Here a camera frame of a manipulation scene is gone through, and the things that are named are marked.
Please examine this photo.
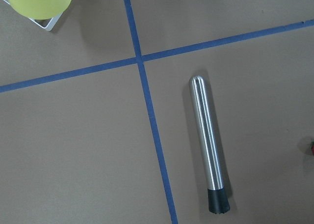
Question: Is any steel muddler black tip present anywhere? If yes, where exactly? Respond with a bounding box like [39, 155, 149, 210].
[189, 75, 230, 214]

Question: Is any yellow cup on rack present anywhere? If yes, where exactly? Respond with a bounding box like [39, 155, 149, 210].
[3, 0, 74, 20]

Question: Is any red strawberry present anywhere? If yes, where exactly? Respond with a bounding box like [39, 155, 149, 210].
[310, 141, 314, 155]

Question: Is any white wire cup rack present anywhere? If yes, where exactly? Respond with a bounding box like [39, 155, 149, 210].
[0, 0, 80, 32]

